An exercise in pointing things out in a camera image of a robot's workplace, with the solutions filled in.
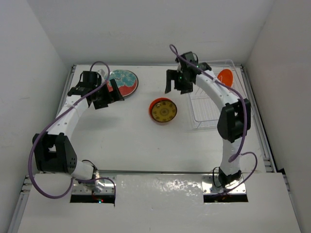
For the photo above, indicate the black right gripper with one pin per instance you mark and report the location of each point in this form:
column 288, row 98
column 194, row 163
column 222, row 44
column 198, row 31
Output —
column 174, row 74

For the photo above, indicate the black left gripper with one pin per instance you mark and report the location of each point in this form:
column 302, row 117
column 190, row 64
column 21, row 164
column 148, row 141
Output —
column 110, row 97

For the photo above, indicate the red and blue plate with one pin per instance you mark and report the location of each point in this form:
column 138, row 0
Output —
column 126, row 81

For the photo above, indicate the orange plate yellow pattern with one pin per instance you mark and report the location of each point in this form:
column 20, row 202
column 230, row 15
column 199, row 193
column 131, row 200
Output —
column 162, row 110

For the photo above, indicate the orange plate with white line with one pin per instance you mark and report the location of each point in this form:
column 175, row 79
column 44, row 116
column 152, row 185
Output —
column 226, row 77

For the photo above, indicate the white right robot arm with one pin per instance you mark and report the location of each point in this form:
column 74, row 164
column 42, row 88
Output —
column 234, row 120

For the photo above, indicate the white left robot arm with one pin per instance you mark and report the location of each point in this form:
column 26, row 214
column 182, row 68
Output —
column 53, row 150

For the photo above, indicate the white front cover board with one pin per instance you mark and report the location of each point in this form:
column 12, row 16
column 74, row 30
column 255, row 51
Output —
column 166, row 204

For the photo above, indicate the clear wire dish rack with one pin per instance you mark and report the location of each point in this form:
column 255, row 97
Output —
column 204, row 112

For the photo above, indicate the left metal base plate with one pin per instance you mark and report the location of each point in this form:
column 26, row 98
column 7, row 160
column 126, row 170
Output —
column 98, row 186

